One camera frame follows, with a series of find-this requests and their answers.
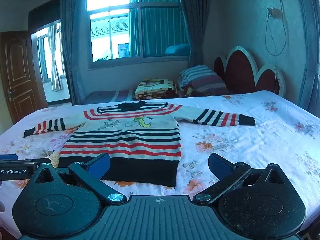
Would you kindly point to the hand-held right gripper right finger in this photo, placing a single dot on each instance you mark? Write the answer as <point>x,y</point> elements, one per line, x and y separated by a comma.
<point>217,166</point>

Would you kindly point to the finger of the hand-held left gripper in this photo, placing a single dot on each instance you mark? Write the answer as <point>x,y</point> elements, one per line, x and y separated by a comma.
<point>8,157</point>

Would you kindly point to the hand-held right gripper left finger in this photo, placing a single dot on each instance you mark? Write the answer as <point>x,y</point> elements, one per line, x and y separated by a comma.
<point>100,166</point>

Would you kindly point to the striped knit sweater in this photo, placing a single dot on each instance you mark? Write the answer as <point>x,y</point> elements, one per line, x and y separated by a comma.
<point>130,140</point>

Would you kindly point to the floral bed sheet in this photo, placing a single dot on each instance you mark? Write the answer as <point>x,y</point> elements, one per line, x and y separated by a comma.
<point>250,140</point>

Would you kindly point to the bed with striped sheet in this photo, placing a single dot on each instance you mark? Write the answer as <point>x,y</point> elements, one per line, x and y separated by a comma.
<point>110,96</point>

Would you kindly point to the brown wooden door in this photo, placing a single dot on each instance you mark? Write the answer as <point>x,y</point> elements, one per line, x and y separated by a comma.
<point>21,80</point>

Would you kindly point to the cartoon printed pillow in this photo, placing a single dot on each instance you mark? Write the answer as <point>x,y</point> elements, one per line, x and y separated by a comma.
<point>187,90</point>

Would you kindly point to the striped pillow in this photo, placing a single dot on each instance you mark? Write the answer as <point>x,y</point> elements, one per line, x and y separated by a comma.
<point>202,80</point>

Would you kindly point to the folded printed blanket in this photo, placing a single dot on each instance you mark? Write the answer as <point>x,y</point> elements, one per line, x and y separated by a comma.
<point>155,88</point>

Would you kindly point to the red and white headboard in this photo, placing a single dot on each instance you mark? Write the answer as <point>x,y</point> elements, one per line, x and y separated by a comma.
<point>240,70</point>

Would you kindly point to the white sheer curtain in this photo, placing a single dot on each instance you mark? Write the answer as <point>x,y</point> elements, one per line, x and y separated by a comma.
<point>55,57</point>

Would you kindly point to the teal cushion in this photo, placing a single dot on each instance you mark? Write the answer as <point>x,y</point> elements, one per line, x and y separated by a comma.
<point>178,48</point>

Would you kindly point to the grey curtain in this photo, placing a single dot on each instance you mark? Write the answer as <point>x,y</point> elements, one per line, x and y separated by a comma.
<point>308,50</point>
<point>195,25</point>
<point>72,42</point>

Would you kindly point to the sliding glass window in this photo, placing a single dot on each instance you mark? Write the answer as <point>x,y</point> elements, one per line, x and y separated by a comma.
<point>112,25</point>

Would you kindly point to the teal window curtain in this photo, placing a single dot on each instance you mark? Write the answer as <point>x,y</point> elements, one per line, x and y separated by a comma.
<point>162,30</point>

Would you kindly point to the wall socket with charger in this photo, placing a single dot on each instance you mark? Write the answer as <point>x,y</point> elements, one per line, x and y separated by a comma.
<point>272,12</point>

